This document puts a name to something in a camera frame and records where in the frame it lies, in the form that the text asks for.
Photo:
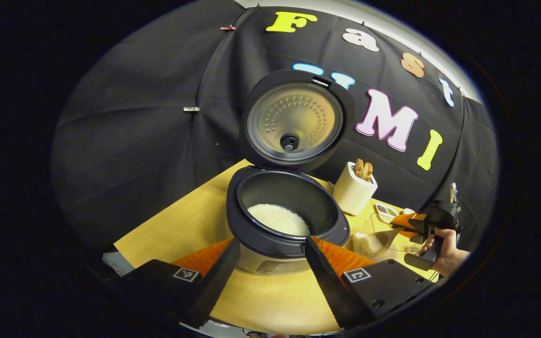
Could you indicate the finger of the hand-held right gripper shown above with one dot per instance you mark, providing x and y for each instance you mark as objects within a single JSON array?
[
  {"x": 411, "y": 234},
  {"x": 409, "y": 219}
]

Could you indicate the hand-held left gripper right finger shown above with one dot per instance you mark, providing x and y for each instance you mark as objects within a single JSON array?
[{"x": 331, "y": 286}]

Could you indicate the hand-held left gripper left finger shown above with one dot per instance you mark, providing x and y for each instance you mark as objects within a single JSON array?
[{"x": 214, "y": 286}]

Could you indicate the white rice heap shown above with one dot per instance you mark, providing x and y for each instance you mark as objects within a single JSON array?
[
  {"x": 363, "y": 244},
  {"x": 277, "y": 218}
]

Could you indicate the dark grey rice cooker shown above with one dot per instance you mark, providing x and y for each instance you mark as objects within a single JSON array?
[{"x": 294, "y": 122}]

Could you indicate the white round plate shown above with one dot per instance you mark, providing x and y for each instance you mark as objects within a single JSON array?
[{"x": 409, "y": 211}]

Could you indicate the white divided dish of grains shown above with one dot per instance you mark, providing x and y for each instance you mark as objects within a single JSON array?
[{"x": 385, "y": 211}]

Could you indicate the white toaster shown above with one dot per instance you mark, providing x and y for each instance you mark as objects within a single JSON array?
[{"x": 352, "y": 195}]

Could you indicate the toast slice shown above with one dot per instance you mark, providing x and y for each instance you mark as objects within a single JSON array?
[
  {"x": 358, "y": 168},
  {"x": 367, "y": 172}
]

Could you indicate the black backdrop cloth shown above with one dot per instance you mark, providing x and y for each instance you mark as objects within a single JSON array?
[{"x": 134, "y": 141}]

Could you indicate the pink clip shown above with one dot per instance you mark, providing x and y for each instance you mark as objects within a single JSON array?
[{"x": 227, "y": 27}]

